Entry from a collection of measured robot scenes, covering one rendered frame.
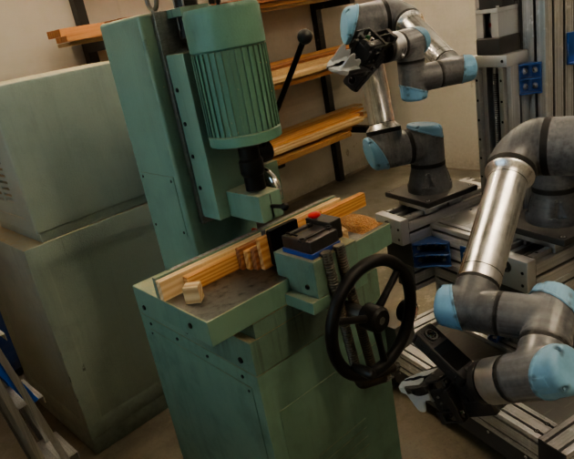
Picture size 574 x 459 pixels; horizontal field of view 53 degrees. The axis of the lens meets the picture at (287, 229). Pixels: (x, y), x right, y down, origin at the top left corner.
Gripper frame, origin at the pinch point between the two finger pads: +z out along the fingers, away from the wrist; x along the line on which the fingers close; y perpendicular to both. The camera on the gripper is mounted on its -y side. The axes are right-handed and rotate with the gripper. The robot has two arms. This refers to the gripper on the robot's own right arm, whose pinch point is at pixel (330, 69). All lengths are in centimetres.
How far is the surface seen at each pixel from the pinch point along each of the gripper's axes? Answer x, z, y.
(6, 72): -193, 3, -152
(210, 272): 19, 41, -35
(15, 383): -3, 80, -97
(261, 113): 3.1, 23.2, -4.3
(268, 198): 13.9, 22.9, -22.4
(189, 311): 27, 52, -32
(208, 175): -1.2, 29.3, -26.9
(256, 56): -4.9, 21.5, 5.1
